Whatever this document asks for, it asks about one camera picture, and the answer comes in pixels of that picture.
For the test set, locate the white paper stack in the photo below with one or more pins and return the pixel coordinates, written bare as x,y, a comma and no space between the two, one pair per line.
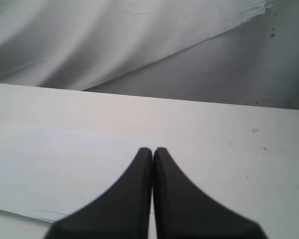
48,173

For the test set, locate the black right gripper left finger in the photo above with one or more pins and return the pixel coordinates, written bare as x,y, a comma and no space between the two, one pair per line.
122,212

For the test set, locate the white backdrop cloth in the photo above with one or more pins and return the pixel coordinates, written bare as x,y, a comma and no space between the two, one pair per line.
243,52

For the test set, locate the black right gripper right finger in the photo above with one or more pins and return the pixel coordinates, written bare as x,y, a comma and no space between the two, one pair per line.
183,211

